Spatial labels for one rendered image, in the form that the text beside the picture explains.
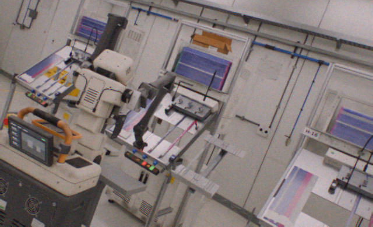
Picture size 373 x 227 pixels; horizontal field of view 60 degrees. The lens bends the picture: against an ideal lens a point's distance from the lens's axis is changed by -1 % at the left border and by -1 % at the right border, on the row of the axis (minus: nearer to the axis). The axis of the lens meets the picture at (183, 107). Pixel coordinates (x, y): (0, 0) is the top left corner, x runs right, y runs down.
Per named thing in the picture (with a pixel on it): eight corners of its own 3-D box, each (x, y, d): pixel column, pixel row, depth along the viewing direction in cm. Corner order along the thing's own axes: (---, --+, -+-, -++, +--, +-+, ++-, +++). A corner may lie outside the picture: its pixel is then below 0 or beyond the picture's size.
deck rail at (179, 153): (168, 170, 251) (166, 166, 247) (165, 169, 252) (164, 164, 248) (217, 116, 291) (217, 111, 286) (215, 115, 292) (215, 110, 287)
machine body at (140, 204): (157, 239, 281) (182, 174, 275) (102, 199, 315) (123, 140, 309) (192, 223, 338) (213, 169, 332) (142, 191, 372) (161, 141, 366)
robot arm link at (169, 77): (168, 67, 236) (180, 74, 234) (161, 83, 242) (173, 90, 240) (139, 83, 196) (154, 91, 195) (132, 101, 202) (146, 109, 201)
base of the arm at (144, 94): (127, 90, 189) (145, 97, 185) (135, 83, 194) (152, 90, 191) (127, 101, 194) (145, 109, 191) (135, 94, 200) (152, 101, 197)
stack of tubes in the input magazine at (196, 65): (219, 90, 282) (230, 60, 279) (173, 72, 306) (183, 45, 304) (224, 92, 293) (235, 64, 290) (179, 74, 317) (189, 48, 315)
